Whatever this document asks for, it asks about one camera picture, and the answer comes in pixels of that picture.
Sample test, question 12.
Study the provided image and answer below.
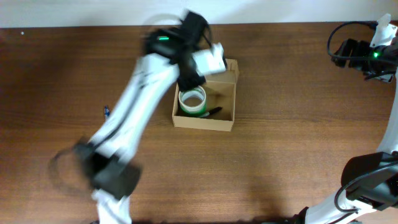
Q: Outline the open cardboard box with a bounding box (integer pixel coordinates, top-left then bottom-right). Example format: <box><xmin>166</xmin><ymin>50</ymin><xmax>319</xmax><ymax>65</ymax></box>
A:
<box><xmin>172</xmin><ymin>59</ymin><xmax>239</xmax><ymax>131</ymax></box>

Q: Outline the green tape roll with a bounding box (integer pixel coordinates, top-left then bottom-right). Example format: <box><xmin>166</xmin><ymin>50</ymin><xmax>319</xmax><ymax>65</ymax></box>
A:
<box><xmin>179</xmin><ymin>101</ymin><xmax>206</xmax><ymax>117</ymax></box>

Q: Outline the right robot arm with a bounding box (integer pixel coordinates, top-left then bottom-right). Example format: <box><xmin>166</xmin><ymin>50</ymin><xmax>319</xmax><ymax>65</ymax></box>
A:
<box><xmin>290</xmin><ymin>37</ymin><xmax>397</xmax><ymax>224</ymax></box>

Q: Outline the cream masking tape roll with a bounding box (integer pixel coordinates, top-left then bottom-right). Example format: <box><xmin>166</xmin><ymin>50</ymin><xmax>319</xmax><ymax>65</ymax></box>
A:
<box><xmin>178</xmin><ymin>86</ymin><xmax>207</xmax><ymax>106</ymax></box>

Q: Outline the black and white permanent marker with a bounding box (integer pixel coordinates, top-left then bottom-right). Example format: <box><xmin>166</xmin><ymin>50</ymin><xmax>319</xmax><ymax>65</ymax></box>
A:
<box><xmin>198</xmin><ymin>106</ymin><xmax>223</xmax><ymax>118</ymax></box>

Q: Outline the right black cable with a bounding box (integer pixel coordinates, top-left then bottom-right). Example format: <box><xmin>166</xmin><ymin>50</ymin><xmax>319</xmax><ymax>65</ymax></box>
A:
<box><xmin>326</xmin><ymin>20</ymin><xmax>398</xmax><ymax>82</ymax></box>

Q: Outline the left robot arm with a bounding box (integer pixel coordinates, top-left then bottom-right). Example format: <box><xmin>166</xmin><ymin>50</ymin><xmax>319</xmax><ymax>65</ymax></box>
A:
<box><xmin>72</xmin><ymin>11</ymin><xmax>226</xmax><ymax>223</ymax></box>

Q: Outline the blue gel pen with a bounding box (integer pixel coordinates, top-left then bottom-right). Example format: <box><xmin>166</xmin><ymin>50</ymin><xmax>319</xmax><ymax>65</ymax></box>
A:
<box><xmin>104</xmin><ymin>105</ymin><xmax>110</xmax><ymax>119</ymax></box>

